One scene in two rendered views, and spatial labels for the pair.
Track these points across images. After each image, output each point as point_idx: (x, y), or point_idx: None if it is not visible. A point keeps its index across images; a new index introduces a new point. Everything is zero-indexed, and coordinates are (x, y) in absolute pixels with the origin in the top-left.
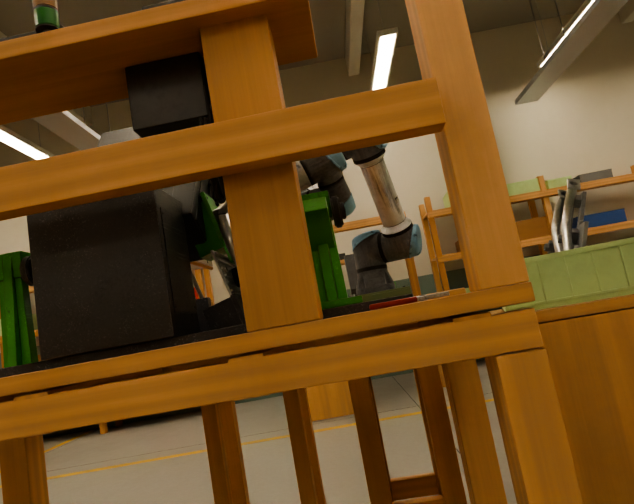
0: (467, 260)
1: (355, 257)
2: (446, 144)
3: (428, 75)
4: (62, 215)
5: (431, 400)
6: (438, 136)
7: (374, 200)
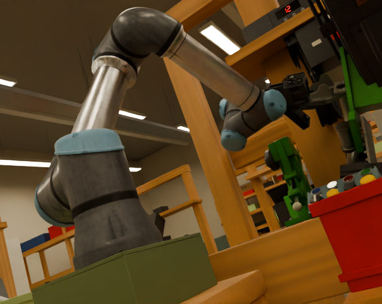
0: (250, 227)
1: (128, 166)
2: (235, 175)
3: (220, 141)
4: None
5: None
6: (226, 166)
7: (114, 117)
